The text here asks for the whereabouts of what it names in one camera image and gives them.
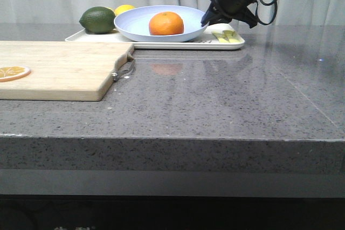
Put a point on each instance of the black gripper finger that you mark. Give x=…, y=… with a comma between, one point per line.
x=212, y=9
x=220, y=20

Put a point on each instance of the orange fruit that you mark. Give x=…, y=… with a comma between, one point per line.
x=166, y=23

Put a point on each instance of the light blue plate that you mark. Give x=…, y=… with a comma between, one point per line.
x=134, y=24

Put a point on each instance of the white tray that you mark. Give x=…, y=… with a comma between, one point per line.
x=206, y=41

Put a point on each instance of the yellow lemon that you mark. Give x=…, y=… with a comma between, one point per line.
x=123, y=8

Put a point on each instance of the green lime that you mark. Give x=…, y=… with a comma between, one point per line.
x=98, y=19

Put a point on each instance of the wooden cutting board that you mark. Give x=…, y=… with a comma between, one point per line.
x=62, y=71

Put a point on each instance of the orange slice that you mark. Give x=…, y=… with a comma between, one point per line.
x=9, y=73

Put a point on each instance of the metal cutting board handle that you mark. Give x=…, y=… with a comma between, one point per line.
x=123, y=66

